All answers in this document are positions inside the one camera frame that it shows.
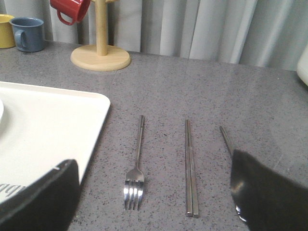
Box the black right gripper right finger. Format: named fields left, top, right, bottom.
left=231, top=150, right=308, bottom=231

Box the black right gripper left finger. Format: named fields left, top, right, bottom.
left=0, top=159, right=80, bottom=231

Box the silver metal spoon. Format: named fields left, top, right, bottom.
left=219, top=126, right=248, bottom=223

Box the silver metal fork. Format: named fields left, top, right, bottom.
left=123, top=115, right=145, bottom=210

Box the white round plate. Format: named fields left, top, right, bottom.
left=0, top=99, right=4, bottom=130

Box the cream rectangular serving tray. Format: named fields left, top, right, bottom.
left=0, top=82, right=110, bottom=201

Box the white object at edge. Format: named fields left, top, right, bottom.
left=296, top=46, right=308, bottom=86

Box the wooden mug tree stand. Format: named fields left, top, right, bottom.
left=70, top=0, right=131, bottom=71

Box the grey pleated curtain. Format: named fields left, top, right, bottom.
left=0, top=0, right=308, bottom=72

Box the blue enamel mug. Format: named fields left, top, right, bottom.
left=10, top=17, right=45, bottom=52

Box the yellow enamel mug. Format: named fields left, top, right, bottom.
left=0, top=14, right=15, bottom=49

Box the red enamel mug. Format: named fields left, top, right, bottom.
left=50, top=0, right=91, bottom=26

